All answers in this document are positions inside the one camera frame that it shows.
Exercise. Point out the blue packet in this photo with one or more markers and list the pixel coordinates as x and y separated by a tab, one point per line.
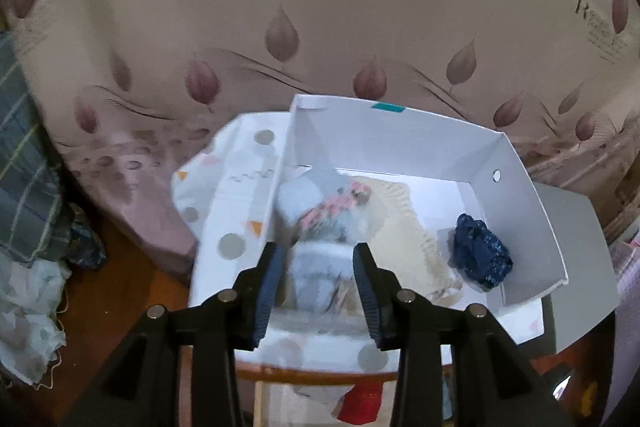
87	242

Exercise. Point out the bed with leaf-print sheet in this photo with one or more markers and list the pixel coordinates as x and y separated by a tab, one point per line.
350	7

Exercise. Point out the beige underwear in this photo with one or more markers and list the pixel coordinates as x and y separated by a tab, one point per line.
405	237

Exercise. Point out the grey plaid cloth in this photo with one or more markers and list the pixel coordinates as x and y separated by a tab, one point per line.
25	167

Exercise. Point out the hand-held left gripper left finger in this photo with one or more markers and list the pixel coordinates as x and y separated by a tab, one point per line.
267	292

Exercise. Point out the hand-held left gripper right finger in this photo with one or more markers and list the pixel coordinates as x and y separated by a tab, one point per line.
367	292

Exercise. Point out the white green-printed cloth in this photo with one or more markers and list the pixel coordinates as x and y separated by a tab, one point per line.
30	322

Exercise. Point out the wooden nightstand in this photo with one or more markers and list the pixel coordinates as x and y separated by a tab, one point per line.
310	374

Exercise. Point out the light blue pink-trimmed underwear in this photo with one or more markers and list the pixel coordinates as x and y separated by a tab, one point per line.
320	267

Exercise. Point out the white shoe box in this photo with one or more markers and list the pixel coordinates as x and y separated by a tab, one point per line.
400	147

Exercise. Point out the grey box lid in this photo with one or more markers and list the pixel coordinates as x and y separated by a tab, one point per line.
580	257

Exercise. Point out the navy underwear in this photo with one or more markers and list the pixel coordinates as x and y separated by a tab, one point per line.
480	252

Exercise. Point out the white patterned cloth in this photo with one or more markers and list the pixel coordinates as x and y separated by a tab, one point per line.
225	207

